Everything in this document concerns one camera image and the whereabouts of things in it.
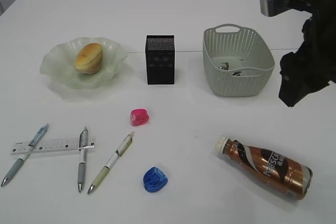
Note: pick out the grey click pen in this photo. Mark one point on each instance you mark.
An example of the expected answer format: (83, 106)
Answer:
(83, 142)

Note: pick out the brown Nescafe coffee bottle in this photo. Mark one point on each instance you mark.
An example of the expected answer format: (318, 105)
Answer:
(271, 168)

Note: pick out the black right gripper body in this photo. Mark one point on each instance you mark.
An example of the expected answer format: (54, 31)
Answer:
(319, 48)

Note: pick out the pink correction tape dispenser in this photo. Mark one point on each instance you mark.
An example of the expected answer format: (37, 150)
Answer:
(139, 117)

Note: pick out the long paper piece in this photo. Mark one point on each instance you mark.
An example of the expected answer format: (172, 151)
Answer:
(224, 66)

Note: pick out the pale green wavy glass plate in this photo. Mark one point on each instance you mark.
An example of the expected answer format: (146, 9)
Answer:
(59, 63)

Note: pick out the pale green plastic basket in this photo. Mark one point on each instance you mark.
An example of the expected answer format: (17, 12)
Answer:
(245, 50)

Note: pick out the clear plastic ruler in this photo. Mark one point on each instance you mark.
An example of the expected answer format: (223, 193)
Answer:
(56, 145)

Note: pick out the light blue click pen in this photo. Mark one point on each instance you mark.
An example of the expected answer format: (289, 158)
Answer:
(20, 161)

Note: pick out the black mesh pen holder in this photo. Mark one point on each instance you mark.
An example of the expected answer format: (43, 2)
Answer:
(160, 59)

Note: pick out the round paper ball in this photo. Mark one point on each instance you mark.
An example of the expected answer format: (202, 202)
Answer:
(238, 73)

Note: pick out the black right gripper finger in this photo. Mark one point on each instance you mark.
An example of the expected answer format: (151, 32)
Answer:
(300, 76)

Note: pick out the bread roll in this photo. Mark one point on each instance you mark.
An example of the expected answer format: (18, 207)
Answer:
(89, 59)

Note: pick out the beige click pen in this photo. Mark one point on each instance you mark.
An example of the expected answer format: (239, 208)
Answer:
(112, 160)

